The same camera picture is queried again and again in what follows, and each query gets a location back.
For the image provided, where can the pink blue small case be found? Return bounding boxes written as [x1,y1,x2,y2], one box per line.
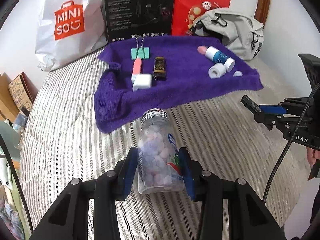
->
[197,46,208,55]

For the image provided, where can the pink white highlighter pen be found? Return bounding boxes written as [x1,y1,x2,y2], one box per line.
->
[131,57,142,83]

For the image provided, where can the small white cylinder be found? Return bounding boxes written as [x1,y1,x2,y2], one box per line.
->
[208,63,227,79]

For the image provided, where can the clear candy bottle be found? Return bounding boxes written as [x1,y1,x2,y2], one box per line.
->
[137,108,184,194]

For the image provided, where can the purple towel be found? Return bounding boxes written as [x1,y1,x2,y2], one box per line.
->
[94,36,263,133]

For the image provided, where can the left black cable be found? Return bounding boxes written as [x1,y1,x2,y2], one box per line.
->
[0,133,34,233]

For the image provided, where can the person's right hand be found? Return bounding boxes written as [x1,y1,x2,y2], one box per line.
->
[306,147,320,167]

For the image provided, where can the white USB charger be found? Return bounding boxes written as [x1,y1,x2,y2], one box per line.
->
[132,74,152,92]

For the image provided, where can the teal binder clip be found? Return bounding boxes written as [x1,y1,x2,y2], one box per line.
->
[131,36,150,60]

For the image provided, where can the wooden door frame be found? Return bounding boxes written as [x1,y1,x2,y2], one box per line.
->
[254,0,270,24]

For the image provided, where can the striped bed quilt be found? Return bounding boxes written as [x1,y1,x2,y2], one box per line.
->
[20,53,286,239]

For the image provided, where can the black cable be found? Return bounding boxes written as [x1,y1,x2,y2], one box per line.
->
[261,82,320,204]
[0,133,34,233]

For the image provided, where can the patterned brown notebook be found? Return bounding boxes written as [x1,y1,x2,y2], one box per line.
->
[8,72,37,111]

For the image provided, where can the red paper shopping bag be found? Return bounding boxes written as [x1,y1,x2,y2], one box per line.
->
[171,0,231,36]

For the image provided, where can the black headset box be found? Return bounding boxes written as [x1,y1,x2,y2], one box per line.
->
[103,0,174,42]

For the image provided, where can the blue white round bottle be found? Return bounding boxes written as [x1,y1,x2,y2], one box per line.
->
[205,46,235,72]

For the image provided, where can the white Miniso plastic bag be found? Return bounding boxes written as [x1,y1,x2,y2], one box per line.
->
[35,0,107,72]

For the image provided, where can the small white cap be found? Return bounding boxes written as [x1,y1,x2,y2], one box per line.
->
[233,71,243,77]

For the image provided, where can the black gold lighter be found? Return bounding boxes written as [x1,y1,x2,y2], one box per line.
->
[152,56,167,81]

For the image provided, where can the grey Nike waist bag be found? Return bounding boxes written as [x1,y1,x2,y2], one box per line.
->
[190,8,264,60]

